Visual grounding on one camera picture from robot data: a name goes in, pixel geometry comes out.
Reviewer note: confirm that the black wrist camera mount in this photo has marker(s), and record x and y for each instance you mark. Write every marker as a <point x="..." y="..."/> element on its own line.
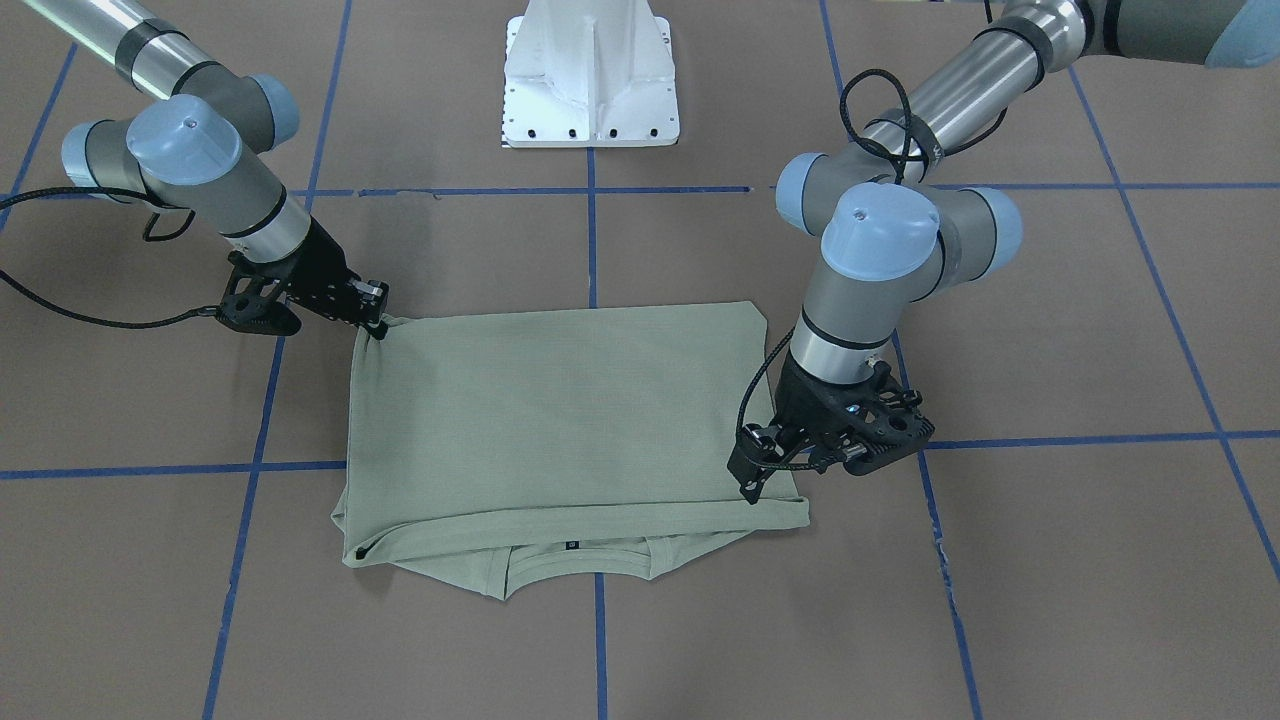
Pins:
<point x="879" y="422"/>
<point x="254" y="299"/>

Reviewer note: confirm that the white central pedestal column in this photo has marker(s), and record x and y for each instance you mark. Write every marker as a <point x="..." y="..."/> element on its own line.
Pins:
<point x="585" y="55"/>

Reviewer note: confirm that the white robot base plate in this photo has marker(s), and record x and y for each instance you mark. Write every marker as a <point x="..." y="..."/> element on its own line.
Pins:
<point x="648" y="118"/>

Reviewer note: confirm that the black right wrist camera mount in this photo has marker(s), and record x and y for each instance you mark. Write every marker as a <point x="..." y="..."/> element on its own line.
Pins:
<point x="254" y="299"/>

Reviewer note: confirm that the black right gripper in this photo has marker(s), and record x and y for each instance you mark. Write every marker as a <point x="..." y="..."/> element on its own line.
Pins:
<point x="326" y="265"/>

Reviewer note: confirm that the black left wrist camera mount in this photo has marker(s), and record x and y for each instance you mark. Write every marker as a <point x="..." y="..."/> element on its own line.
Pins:
<point x="879" y="422"/>

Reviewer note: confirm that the olive green long-sleeve shirt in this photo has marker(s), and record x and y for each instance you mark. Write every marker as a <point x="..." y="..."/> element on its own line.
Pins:
<point x="495" y="451"/>

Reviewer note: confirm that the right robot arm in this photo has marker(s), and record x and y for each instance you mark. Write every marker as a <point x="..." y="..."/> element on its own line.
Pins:
<point x="198" y="148"/>

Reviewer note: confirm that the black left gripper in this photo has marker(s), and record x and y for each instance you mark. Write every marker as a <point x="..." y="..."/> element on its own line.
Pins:
<point x="797" y="401"/>

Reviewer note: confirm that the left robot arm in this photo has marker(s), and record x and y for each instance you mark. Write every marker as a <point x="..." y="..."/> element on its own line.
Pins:
<point x="887" y="239"/>

